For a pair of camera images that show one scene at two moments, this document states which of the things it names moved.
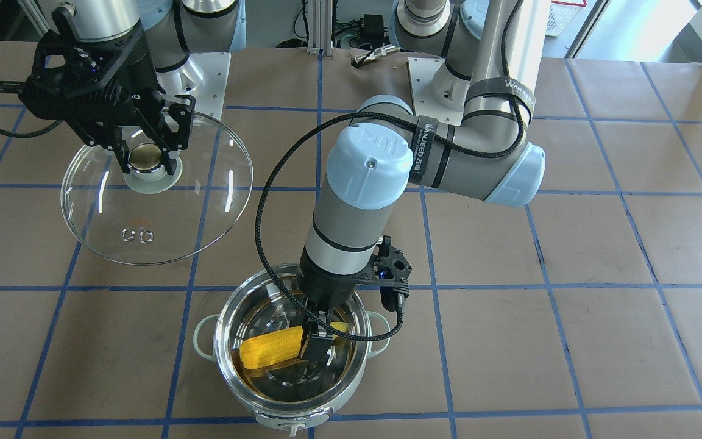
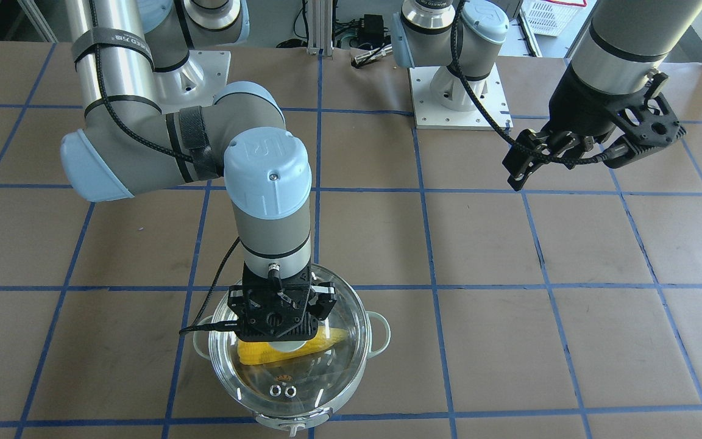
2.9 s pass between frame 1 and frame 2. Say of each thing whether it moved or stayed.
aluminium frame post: stayed
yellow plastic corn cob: stayed
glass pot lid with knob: moved
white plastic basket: stayed
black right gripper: moved
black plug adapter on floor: stayed
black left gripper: moved
